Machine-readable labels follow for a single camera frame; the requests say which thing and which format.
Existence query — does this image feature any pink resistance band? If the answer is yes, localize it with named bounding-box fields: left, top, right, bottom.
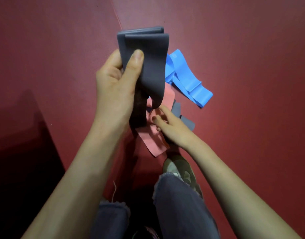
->
left=136, top=83, right=177, bottom=158

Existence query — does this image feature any person's left hand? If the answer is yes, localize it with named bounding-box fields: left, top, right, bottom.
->
left=92, top=49, right=145, bottom=133

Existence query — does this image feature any person's leg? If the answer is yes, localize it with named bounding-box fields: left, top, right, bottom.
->
left=90, top=199, right=131, bottom=239
left=152, top=173, right=220, bottom=239

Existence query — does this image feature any grey resistance band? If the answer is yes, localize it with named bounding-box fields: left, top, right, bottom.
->
left=117, top=26, right=196, bottom=131

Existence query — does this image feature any person's shoe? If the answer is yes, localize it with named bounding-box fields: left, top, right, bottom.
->
left=131, top=225, right=161, bottom=239
left=162, top=155, right=204, bottom=199

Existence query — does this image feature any person's right leg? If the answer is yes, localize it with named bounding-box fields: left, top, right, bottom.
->
left=152, top=173, right=220, bottom=239

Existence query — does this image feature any person's left shoe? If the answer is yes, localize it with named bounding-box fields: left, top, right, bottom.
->
left=131, top=225, right=161, bottom=239

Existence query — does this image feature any person's right forearm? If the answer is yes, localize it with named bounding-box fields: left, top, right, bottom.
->
left=183, top=136, right=302, bottom=239

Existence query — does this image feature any blue resistance band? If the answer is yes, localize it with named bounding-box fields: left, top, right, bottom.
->
left=165, top=49, right=214, bottom=108

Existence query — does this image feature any person's left forearm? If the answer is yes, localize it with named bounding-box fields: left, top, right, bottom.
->
left=22, top=119, right=131, bottom=239

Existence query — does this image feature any person's right hand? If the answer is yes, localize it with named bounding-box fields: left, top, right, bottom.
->
left=152, top=105, right=198, bottom=151

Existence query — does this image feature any person's left leg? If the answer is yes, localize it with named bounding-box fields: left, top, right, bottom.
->
left=90, top=199, right=131, bottom=239

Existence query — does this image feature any person's right shoe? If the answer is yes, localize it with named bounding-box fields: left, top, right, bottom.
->
left=162, top=155, right=204, bottom=199

